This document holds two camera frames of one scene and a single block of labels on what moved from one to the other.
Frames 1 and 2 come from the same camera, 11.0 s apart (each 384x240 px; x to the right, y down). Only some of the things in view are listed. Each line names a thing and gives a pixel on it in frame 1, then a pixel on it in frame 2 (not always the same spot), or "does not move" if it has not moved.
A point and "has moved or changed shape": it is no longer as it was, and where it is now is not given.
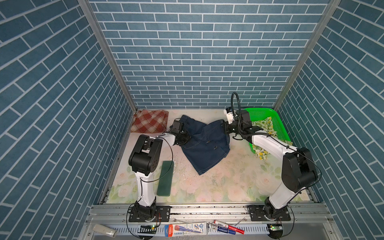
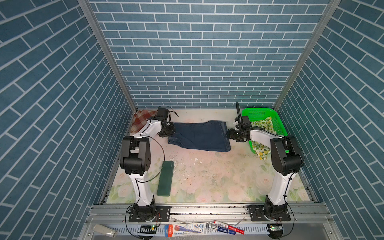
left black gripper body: x=183 y=137 -> x=168 y=129
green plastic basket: x=258 y=113 does not move
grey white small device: x=104 y=230 does not move
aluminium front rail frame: x=308 y=222 does not move
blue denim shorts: x=208 y=145 has moved or changed shape
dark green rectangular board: x=165 y=178 does not move
